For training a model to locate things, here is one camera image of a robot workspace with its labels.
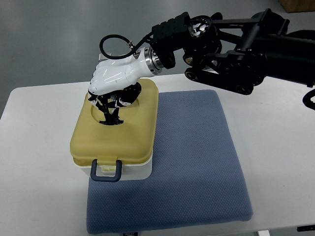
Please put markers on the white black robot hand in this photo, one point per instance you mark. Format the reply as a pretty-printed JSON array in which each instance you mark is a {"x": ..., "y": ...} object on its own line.
[{"x": 116, "y": 74}]

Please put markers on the yellow box lid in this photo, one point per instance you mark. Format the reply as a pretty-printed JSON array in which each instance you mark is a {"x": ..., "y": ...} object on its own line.
[{"x": 131, "y": 142}]

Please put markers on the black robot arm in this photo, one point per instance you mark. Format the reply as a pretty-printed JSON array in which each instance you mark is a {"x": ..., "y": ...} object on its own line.
[{"x": 236, "y": 55}]

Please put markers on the white storage box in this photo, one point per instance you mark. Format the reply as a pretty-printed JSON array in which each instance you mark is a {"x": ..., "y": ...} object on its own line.
[{"x": 118, "y": 171}]

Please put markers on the brown cardboard box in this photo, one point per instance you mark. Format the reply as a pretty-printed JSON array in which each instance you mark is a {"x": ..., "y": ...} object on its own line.
[{"x": 297, "y": 6}]

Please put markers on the blue quilted mat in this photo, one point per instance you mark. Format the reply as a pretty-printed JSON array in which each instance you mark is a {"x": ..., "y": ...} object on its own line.
[{"x": 196, "y": 177}]

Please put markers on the black mat label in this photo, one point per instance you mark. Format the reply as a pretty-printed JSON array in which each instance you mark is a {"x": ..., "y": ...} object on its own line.
[{"x": 130, "y": 234}]

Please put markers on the black table bracket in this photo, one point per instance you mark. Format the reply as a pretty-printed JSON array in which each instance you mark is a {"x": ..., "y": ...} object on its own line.
[{"x": 307, "y": 228}]

